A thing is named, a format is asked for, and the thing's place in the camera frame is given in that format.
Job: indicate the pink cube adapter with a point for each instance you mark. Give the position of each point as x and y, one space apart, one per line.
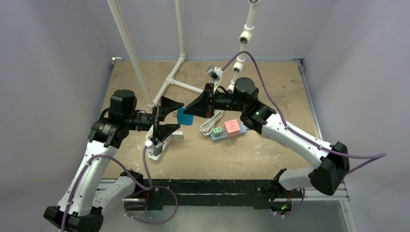
232 128

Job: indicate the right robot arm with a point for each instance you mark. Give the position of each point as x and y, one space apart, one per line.
328 165

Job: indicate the white PVC pipe frame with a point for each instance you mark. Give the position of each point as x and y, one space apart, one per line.
167 29

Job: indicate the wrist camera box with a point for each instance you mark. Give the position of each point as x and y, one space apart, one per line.
215 73
154 150

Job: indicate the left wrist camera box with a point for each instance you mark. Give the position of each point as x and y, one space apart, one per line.
154 150

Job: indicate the white USB power strip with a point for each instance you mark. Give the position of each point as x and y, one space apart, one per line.
165 146

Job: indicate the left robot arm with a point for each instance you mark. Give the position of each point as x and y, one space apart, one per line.
99 153

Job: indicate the aluminium front rail frame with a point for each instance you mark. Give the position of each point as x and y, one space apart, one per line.
310 194

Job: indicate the green plug adapter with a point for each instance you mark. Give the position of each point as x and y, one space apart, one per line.
217 131

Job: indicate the blue plug adapter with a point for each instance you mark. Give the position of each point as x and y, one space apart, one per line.
182 118

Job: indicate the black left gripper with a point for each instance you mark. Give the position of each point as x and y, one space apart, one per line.
163 130

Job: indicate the white plug adapter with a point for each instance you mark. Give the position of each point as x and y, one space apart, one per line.
178 136

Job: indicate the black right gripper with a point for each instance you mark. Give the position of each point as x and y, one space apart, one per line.
209 100

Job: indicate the light blue power strip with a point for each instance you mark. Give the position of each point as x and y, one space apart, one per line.
243 130

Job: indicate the aluminium rail right table edge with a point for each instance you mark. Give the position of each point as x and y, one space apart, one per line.
301 67

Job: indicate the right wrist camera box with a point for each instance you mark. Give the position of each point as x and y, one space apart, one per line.
215 73

